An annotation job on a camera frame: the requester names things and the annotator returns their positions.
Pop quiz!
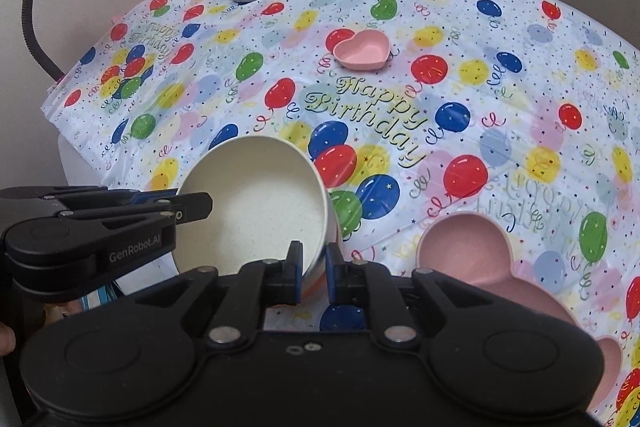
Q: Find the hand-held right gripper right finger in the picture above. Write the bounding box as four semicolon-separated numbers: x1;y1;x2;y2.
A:
325;243;502;344

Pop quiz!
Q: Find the pink bear-shaped plate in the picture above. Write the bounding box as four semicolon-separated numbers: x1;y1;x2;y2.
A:
416;213;624;416

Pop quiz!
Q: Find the balloon print tablecloth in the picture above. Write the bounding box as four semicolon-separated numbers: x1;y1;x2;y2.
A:
42;0;640;427

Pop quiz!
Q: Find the cream round bowl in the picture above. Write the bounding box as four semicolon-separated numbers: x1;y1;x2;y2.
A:
175;135;344;296

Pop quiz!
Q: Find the pink heart-shaped bowl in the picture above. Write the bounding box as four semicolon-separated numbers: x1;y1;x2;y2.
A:
332;28;392;70

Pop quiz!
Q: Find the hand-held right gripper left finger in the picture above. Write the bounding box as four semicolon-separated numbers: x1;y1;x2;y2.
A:
133;241;305;349

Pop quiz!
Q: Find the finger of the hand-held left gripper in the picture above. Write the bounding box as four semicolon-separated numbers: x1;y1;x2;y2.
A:
57;191;214;234
0;185;179;210

